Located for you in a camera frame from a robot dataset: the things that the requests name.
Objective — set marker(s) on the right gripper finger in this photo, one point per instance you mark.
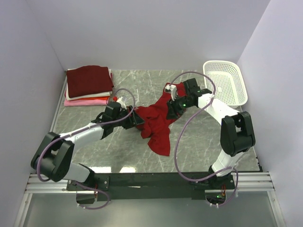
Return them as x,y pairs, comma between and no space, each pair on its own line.
171,104
172,114

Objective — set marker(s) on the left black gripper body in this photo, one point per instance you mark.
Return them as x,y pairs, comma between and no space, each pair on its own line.
132,117

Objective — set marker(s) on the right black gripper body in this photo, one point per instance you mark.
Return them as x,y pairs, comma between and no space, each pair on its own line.
173,108

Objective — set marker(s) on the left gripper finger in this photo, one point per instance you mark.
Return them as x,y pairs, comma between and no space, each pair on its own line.
128,126
134,118

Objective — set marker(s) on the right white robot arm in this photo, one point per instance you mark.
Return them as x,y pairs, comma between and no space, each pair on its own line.
236,135

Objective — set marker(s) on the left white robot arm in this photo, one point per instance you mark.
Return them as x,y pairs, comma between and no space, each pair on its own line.
53,157

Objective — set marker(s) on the folded pink t-shirt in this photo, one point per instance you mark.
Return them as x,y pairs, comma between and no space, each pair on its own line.
87,102

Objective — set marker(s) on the folded orange-red t-shirt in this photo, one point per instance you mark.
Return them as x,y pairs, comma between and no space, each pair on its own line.
106,98

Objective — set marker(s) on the white perforated plastic basket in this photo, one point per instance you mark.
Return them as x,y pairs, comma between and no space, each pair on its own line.
228,80

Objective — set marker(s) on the folded dark red t-shirt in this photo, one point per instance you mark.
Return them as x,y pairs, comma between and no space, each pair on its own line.
88,80

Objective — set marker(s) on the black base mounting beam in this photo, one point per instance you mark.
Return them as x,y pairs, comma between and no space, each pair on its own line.
128,186

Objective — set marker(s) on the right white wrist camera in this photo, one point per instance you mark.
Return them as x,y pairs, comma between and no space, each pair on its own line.
172,89

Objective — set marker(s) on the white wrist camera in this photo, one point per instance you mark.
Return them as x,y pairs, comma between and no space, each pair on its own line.
172,89
121,100

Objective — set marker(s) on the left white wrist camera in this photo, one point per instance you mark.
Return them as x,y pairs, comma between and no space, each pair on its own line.
121,100

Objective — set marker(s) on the aluminium extrusion rail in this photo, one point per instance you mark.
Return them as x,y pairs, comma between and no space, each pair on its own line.
247,182

